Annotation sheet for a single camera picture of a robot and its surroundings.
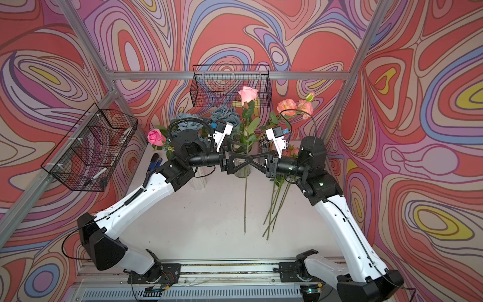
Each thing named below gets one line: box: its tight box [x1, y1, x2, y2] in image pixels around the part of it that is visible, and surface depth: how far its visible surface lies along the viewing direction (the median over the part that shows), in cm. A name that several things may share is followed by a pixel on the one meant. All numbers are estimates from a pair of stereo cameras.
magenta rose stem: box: [147, 128, 167, 147], surface depth 60 cm
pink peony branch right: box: [259, 92, 315, 131], surface depth 69 cm
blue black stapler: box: [145, 152, 163, 176], surface depth 109 cm
